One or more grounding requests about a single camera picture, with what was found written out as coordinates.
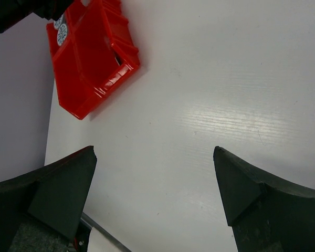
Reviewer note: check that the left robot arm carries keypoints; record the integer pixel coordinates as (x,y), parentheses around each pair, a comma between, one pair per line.
(13,11)

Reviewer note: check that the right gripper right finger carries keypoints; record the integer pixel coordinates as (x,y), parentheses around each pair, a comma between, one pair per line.
(266,212)

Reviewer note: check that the red four-compartment tray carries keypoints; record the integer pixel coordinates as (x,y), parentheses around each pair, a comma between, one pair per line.
(96,58)

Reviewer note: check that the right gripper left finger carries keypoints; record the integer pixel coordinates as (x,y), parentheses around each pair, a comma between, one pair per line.
(41,210)

